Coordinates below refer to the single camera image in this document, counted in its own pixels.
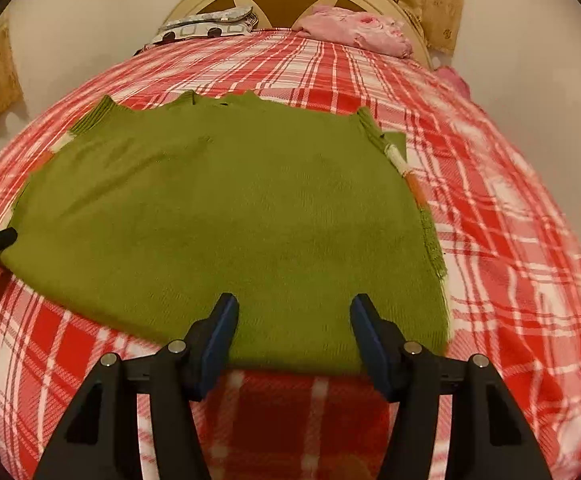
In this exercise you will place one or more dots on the grey white patterned pillow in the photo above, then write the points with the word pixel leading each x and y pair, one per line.
pixel 238 21

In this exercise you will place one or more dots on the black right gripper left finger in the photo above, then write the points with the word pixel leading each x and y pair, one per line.
pixel 98 438

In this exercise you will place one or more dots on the pink folded blanket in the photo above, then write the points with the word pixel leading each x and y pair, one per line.
pixel 364 30

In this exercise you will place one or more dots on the green orange cream striped sweater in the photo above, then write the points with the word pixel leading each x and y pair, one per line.
pixel 145 217

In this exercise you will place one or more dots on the pink cloth at bedside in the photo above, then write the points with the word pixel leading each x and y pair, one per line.
pixel 450 76

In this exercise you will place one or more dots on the red white plaid bed sheet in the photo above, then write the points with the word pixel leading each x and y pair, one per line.
pixel 514 266

